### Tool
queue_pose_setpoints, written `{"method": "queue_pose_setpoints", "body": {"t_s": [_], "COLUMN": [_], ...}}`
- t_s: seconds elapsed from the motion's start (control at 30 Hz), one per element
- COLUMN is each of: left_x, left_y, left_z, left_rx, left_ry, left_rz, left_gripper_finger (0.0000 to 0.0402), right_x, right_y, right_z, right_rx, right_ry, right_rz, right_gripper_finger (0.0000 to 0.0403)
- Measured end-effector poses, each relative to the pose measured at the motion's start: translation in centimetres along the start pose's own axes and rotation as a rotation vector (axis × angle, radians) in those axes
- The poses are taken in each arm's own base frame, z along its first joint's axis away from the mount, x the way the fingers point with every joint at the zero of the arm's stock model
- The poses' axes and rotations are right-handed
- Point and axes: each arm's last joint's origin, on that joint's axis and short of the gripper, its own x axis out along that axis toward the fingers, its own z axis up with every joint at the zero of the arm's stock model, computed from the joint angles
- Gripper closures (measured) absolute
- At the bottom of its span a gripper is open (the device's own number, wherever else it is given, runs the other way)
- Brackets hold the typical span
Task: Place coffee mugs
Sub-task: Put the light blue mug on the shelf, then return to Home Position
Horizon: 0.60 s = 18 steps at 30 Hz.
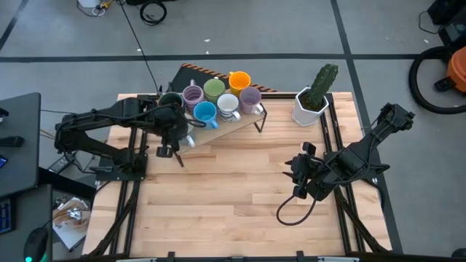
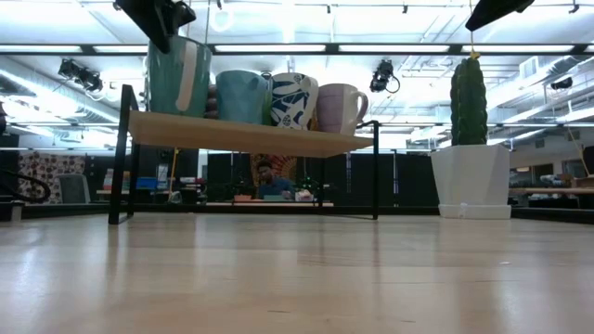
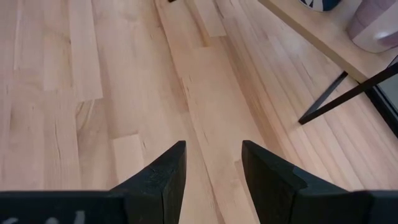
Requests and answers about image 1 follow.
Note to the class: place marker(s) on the blue and white patterned mug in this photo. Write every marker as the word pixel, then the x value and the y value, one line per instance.
pixel 228 106

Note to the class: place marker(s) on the white bucket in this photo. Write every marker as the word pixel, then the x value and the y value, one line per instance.
pixel 89 3

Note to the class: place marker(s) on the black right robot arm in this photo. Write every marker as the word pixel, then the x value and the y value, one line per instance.
pixel 364 153

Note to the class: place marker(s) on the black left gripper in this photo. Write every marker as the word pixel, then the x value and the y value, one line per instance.
pixel 171 123

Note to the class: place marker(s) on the black aluminium table frame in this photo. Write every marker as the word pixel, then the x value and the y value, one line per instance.
pixel 284 95

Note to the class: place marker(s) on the yellow ceramic mug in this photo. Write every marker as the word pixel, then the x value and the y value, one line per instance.
pixel 239 82

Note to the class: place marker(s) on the black desk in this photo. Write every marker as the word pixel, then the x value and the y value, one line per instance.
pixel 18 120

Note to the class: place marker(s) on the black equipment box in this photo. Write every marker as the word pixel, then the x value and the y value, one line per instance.
pixel 449 18

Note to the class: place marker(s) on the black keyboard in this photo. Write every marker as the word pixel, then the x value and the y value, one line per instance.
pixel 5 214

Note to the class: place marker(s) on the wooden shelf with black legs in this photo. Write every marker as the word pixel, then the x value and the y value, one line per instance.
pixel 225 129

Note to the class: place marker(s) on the black computer mouse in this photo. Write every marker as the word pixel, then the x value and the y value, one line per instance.
pixel 35 242

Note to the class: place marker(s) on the dark lower desk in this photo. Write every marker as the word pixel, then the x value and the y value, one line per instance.
pixel 25 211

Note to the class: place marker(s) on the black panel with orange stripes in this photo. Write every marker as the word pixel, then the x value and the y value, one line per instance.
pixel 189 72

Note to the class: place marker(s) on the light blue mug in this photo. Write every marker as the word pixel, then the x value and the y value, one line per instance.
pixel 206 114

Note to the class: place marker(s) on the purple and white striped mug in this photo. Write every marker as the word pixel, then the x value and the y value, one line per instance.
pixel 250 99

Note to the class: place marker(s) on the black remote control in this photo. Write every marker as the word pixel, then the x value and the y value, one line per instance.
pixel 11 141

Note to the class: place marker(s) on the black power adapter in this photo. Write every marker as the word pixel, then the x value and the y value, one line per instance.
pixel 61 163

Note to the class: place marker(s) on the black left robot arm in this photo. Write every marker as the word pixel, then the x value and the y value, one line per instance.
pixel 102 116

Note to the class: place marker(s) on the white plant pot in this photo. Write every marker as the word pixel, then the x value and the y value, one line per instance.
pixel 304 114

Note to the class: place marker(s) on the green cactus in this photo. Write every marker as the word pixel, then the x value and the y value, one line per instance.
pixel 321 85

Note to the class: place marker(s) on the orange vacuum cleaner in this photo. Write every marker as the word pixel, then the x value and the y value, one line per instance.
pixel 458 69

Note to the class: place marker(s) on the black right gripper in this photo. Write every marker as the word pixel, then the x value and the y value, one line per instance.
pixel 307 171

